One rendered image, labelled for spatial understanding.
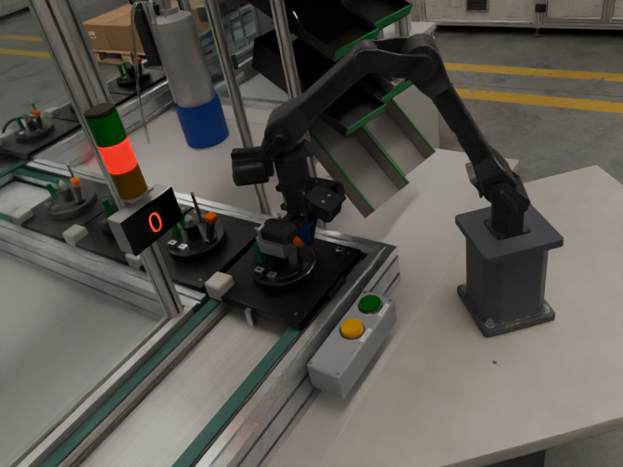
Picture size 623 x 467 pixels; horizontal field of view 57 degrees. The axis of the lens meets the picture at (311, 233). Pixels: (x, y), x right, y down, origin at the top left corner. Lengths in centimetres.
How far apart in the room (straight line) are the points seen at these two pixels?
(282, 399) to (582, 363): 54
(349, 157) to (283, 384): 57
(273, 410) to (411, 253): 56
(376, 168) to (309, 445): 65
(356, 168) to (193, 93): 83
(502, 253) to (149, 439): 69
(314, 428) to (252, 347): 20
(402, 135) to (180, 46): 82
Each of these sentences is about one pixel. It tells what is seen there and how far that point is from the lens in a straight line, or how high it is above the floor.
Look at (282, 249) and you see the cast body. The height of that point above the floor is 105.
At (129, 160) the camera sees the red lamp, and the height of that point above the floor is 133.
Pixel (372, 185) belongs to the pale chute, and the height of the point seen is 102.
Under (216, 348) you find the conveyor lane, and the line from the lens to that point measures 117.
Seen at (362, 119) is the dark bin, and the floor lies 121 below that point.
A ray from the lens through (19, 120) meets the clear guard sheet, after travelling 94.
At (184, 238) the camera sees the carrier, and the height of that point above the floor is 99.
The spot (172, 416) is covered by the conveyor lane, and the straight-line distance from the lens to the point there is 110.
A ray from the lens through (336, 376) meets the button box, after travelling 101.
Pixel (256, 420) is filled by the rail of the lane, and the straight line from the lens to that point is 98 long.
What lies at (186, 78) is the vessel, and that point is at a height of 111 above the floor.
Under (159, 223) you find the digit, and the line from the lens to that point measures 105.
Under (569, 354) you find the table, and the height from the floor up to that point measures 86.
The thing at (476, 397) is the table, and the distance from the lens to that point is 109.
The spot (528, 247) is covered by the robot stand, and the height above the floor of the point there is 106.
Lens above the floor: 173
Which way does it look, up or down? 35 degrees down
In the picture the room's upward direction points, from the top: 12 degrees counter-clockwise
